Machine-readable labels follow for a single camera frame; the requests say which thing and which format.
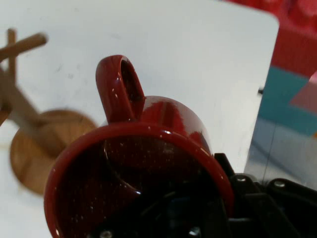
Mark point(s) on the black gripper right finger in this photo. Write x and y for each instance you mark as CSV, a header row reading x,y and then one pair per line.
x,y
262,205

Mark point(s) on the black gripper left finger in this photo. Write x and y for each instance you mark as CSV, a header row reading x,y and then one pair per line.
x,y
173,210

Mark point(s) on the red enamel mug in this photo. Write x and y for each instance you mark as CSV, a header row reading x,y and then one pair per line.
x,y
158,124

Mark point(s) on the teal floor mat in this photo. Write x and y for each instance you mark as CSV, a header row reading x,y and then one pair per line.
x,y
280,104

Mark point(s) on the black table edge clip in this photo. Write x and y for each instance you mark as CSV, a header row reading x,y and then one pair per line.
x,y
260,90

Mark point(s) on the wooden mug tree stand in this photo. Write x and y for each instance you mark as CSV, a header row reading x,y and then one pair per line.
x,y
29,148

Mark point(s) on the large red foam block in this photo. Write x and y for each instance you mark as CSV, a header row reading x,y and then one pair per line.
x,y
297,29

